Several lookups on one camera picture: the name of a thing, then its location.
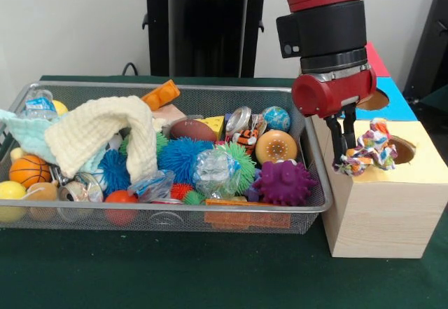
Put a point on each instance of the colourful knotted cloth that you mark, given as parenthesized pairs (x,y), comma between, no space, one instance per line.
(372,148)

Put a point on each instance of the purple spiky toy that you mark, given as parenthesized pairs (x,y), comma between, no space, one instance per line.
(285,183)

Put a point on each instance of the large blue spiky ball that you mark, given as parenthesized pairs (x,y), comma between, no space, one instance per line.
(182,158)

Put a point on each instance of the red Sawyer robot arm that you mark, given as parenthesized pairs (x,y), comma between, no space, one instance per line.
(322,25)

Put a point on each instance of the wooden box with three holes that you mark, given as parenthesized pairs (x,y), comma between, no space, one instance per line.
(385,218)

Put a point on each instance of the black upright panel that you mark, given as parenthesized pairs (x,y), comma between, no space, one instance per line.
(434,35)

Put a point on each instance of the dark green tablecloth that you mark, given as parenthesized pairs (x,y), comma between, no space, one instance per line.
(437,100)
(175,274)

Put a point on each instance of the clear bottle with blue label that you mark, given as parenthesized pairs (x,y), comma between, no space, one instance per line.
(38,105)

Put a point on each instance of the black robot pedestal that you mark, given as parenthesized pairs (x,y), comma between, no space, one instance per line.
(196,35)

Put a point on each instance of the orange toy basketball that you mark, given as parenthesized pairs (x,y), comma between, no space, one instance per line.
(29,170)

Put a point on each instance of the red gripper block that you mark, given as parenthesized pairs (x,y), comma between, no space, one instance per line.
(332,91)

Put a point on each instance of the cream waffle cloth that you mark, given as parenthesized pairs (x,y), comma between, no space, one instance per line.
(105,127)

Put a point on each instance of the toy hamburger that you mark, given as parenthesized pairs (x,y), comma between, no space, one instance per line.
(276,146)

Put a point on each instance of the crumpled clear plastic bottle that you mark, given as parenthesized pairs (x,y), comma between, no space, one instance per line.
(217,174)

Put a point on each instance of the light blue waffle cloth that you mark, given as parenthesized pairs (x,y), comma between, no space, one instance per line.
(24,130)

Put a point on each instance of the blue globe ball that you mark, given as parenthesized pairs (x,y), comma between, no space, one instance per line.
(276,118)

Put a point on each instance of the brown toy football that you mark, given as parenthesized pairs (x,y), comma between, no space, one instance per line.
(192,130)

